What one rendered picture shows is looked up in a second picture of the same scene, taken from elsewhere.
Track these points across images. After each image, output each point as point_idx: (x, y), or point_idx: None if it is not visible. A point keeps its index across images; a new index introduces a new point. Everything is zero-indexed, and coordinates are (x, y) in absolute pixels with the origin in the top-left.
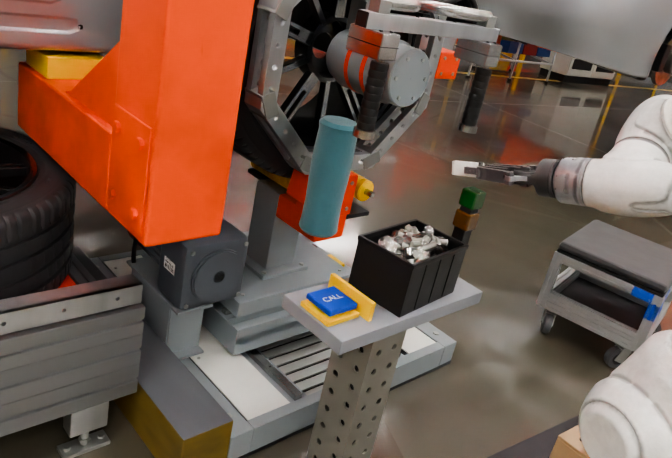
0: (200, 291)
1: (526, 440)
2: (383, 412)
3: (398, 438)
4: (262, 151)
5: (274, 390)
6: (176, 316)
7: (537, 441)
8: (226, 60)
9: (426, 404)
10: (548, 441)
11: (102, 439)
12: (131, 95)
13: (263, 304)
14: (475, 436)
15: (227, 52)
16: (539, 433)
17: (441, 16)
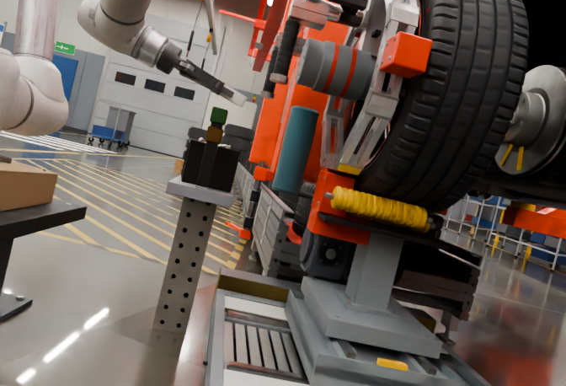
0: (301, 248)
1: (69, 209)
2: (186, 362)
3: (155, 351)
4: None
5: (241, 309)
6: (308, 276)
7: (61, 209)
8: (294, 83)
9: (165, 385)
10: (54, 209)
11: None
12: None
13: (305, 289)
14: (97, 377)
15: (295, 79)
16: (62, 211)
17: (388, 7)
